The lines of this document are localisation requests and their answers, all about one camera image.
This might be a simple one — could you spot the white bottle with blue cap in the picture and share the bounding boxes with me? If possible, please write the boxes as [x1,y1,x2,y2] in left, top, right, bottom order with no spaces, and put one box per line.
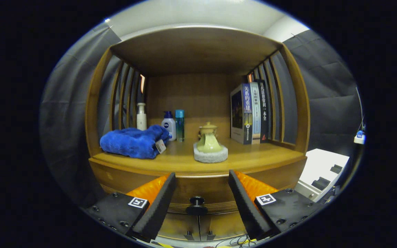
[161,111,177,141]

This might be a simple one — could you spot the blue towel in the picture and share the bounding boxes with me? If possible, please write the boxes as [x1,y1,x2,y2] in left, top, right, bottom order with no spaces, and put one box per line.
[100,124,172,159]

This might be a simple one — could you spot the beige lidded teacup with saucer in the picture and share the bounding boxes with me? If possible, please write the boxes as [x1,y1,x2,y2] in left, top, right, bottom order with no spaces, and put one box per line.
[198,122,218,140]

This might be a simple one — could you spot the pale blue book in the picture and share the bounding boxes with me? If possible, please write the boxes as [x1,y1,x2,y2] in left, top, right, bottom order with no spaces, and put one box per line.
[250,82,262,144]

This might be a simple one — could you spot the wooden drawer with black knob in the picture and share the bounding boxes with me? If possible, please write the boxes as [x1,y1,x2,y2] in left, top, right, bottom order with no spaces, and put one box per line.
[89,158,307,216]

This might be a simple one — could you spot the wooden cabinet door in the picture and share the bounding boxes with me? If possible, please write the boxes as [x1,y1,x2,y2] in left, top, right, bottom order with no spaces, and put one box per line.
[200,211,245,240]
[157,212,201,241]

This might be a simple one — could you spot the wooden cabinet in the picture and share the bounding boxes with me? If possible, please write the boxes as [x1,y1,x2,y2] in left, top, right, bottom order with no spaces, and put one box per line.
[85,26,311,241]

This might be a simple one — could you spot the grey and blue book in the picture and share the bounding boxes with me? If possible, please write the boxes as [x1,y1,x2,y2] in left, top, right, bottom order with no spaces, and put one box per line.
[230,83,253,145]

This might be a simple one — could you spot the white pump bottle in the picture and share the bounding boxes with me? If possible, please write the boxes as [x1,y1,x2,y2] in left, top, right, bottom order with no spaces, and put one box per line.
[136,102,147,131]

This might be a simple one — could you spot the green scrub brush with pad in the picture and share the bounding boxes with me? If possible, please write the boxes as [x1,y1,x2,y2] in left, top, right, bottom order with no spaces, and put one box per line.
[193,133,228,164]

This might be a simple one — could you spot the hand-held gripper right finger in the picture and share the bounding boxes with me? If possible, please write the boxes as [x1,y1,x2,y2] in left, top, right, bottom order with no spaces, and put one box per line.
[228,169,323,241]

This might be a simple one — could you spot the wooden countertop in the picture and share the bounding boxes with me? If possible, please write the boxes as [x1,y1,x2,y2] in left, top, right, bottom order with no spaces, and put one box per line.
[89,138,306,178]

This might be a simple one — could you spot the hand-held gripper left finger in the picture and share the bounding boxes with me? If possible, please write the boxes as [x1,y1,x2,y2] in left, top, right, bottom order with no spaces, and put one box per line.
[85,172,177,242]

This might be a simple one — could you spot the teal bottle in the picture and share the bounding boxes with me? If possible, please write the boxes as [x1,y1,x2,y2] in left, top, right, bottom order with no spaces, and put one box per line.
[175,110,185,142]

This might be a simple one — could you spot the bundle of thin cables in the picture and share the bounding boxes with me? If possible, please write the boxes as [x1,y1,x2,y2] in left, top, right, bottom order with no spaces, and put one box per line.
[216,234,254,248]

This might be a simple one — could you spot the black book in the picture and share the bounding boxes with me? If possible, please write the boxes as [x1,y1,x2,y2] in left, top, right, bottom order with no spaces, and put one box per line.
[255,79,270,143]

